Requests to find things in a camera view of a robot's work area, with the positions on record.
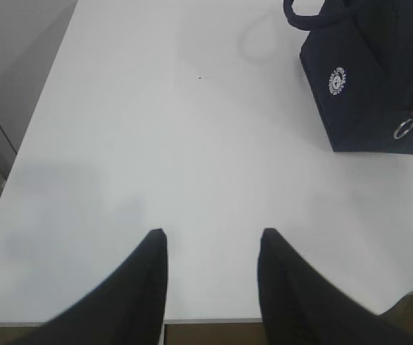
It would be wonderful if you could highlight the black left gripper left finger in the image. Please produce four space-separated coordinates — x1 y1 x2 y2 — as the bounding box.
15 229 167 344

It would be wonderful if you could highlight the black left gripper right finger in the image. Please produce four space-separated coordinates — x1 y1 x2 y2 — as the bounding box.
257 228 413 344

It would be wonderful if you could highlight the dark navy fabric lunch bag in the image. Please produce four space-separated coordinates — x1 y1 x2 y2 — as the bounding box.
283 1 413 155

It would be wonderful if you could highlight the silver zipper pull ring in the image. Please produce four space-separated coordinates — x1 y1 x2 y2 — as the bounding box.
393 117 413 139

